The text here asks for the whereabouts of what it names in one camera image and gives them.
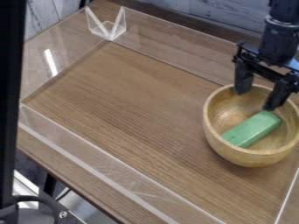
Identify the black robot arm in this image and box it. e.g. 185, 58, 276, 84
232, 0, 299, 111

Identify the green rectangular block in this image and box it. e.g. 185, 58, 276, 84
221, 111, 281, 148

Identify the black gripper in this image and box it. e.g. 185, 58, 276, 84
232, 16, 299, 111

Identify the brown wooden bowl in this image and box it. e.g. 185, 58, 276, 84
201, 84, 299, 167

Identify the clear acrylic tray wall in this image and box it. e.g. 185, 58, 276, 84
17, 5, 299, 224

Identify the black table leg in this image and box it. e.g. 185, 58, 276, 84
42, 174, 57, 197

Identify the black cable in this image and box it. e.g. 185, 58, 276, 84
13, 194, 60, 224

